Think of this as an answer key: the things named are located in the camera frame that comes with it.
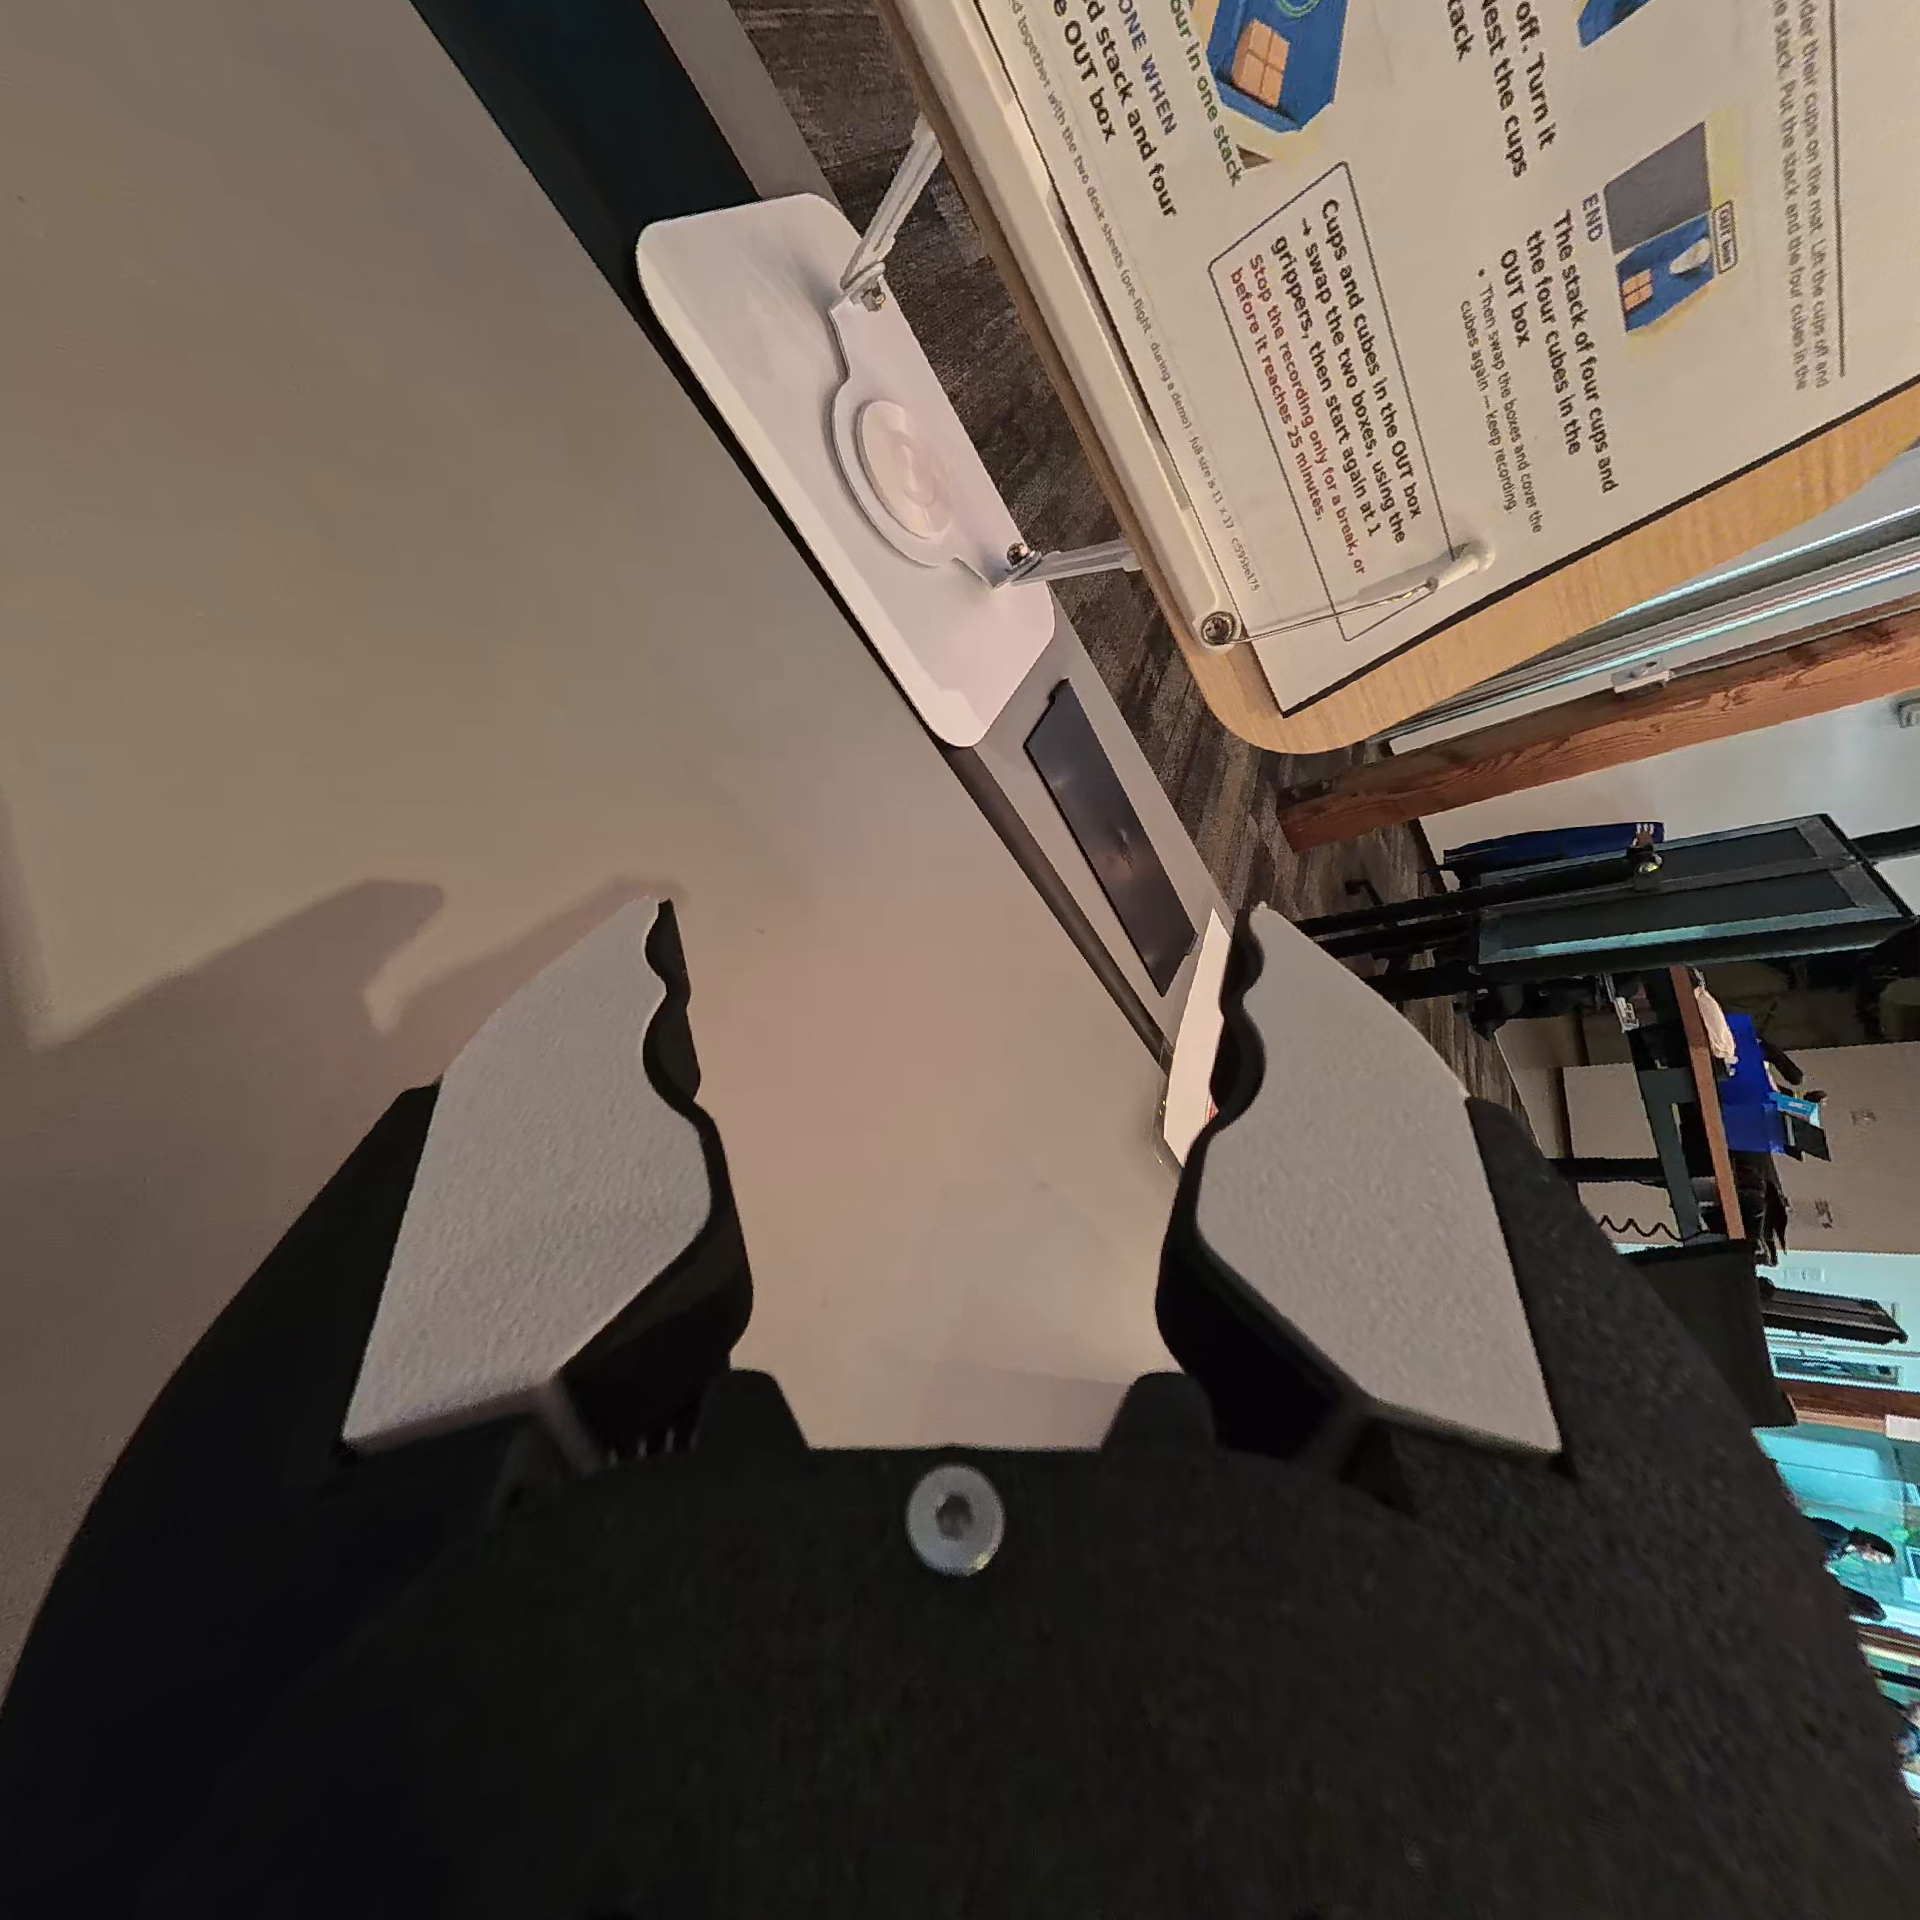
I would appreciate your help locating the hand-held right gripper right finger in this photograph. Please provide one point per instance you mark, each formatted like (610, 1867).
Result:
(1348, 1230)

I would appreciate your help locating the printed instruction sheet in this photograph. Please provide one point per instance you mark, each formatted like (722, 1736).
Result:
(1425, 299)

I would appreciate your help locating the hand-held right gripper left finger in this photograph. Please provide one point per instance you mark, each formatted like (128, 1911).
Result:
(539, 1200)

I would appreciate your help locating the laminated paper sheet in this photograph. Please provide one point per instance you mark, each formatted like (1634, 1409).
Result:
(1201, 1019)

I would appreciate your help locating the black framed board stand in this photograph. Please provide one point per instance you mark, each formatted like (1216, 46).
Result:
(1651, 901)

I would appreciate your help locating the wooden beam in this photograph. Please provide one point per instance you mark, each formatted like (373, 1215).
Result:
(1499, 751)

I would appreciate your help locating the wooden document stand white base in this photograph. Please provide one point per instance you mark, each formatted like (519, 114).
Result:
(749, 299)

